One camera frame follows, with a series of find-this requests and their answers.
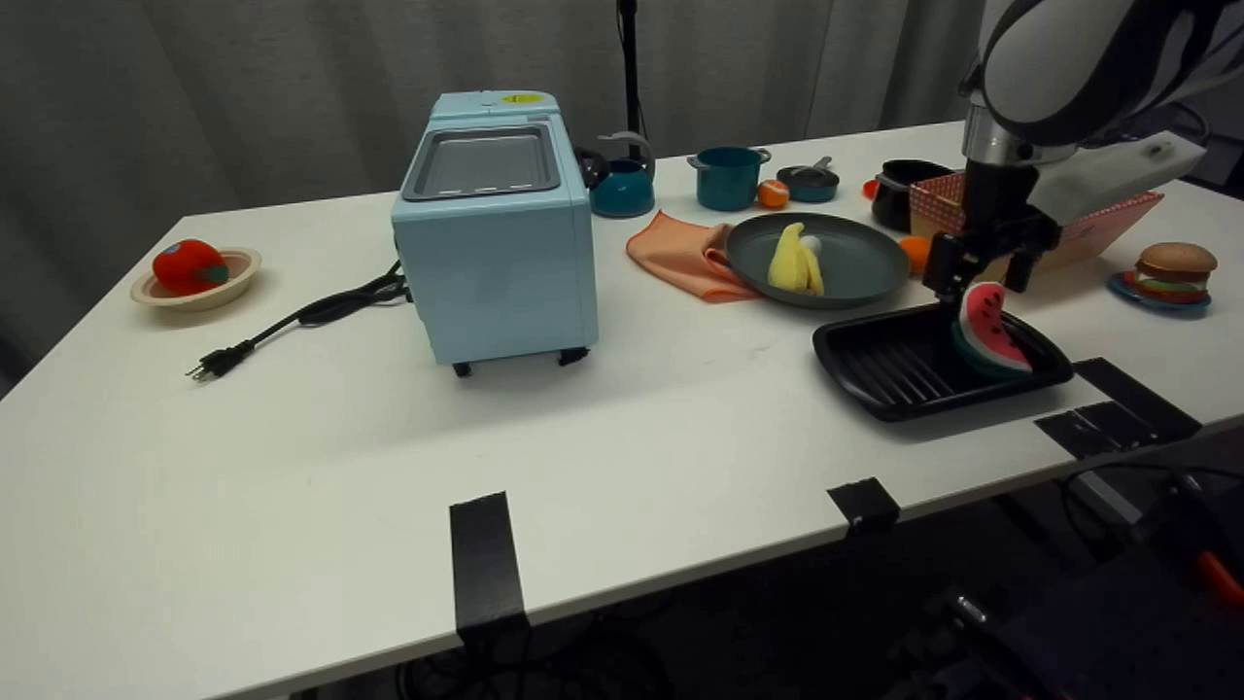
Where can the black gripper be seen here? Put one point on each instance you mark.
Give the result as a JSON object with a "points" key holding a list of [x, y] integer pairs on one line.
{"points": [[1001, 206]]}

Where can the toy watermelon slice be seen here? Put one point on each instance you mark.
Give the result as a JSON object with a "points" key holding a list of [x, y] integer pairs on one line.
{"points": [[994, 330]]}

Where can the yellow toy banana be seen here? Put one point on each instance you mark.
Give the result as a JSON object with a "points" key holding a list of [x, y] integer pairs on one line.
{"points": [[796, 256]]}

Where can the brown checkered box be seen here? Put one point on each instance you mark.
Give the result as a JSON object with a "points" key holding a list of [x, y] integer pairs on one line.
{"points": [[1101, 233]]}

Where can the orange toy fruit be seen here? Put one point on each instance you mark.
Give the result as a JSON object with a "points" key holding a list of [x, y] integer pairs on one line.
{"points": [[919, 255]]}

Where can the black toy pot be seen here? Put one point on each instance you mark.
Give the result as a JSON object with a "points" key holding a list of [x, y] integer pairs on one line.
{"points": [[894, 197]]}

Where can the black ribbed tray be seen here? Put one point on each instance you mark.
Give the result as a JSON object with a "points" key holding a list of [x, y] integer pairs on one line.
{"points": [[907, 364]]}

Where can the grey round plate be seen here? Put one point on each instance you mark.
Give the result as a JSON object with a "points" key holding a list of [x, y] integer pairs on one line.
{"points": [[857, 256]]}

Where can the blue small plate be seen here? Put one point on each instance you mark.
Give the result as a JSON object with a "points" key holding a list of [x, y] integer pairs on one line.
{"points": [[1141, 300]]}

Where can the toy burger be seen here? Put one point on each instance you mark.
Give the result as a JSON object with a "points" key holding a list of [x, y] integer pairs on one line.
{"points": [[1172, 268]]}

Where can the teal small frying pan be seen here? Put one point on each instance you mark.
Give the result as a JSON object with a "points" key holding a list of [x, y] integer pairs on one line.
{"points": [[809, 181]]}

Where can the small orange tangerine toy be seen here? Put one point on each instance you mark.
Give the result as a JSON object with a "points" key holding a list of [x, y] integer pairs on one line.
{"points": [[777, 197]]}

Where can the small black tape square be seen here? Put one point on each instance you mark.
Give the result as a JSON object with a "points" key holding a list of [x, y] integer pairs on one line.
{"points": [[863, 504]]}

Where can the teal toy pot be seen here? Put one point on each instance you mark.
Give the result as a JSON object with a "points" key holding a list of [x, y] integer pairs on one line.
{"points": [[723, 181]]}

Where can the teal toy kettle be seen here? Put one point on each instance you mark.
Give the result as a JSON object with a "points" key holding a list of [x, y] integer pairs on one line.
{"points": [[625, 181]]}

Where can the light blue toaster oven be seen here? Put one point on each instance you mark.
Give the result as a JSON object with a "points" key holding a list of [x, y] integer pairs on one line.
{"points": [[501, 245]]}

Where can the long black tape strip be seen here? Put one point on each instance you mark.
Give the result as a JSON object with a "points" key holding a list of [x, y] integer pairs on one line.
{"points": [[486, 565]]}

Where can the beige small plate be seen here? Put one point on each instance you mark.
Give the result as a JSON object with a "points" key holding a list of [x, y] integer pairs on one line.
{"points": [[197, 294]]}

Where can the red toy tomato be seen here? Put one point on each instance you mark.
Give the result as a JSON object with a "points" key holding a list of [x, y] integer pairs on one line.
{"points": [[188, 267]]}

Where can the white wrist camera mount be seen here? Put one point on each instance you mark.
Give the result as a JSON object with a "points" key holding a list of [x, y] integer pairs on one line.
{"points": [[1101, 177]]}

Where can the black camera tripod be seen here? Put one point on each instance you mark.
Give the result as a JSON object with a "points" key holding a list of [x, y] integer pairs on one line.
{"points": [[631, 62]]}

